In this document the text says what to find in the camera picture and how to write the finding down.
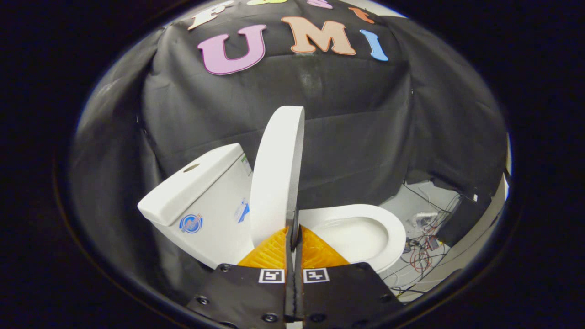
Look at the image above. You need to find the white toilet lid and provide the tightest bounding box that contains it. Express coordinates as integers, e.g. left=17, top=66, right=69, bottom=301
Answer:
left=250, top=106, right=305, bottom=248

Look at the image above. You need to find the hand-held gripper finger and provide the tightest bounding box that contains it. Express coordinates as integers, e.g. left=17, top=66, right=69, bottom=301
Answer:
left=186, top=226, right=293, bottom=327
left=295, top=225, right=405, bottom=327

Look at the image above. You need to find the tangle of cables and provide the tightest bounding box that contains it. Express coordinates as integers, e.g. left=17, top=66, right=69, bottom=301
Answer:
left=379, top=183, right=463, bottom=298

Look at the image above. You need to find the black backdrop cloth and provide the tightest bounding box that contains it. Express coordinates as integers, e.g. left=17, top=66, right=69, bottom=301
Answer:
left=71, top=0, right=509, bottom=303

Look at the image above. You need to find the white toilet tank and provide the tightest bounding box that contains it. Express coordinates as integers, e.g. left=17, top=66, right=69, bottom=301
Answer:
left=138, top=143, right=255, bottom=270

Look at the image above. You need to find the clear plastic packet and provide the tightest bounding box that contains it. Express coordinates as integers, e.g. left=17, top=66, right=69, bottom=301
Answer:
left=410, top=211, right=440, bottom=228

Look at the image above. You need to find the white toilet bowl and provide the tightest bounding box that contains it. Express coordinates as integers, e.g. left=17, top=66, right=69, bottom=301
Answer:
left=315, top=217, right=390, bottom=266

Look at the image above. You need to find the black box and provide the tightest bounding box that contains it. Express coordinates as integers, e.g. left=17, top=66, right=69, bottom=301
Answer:
left=438, top=194, right=492, bottom=248

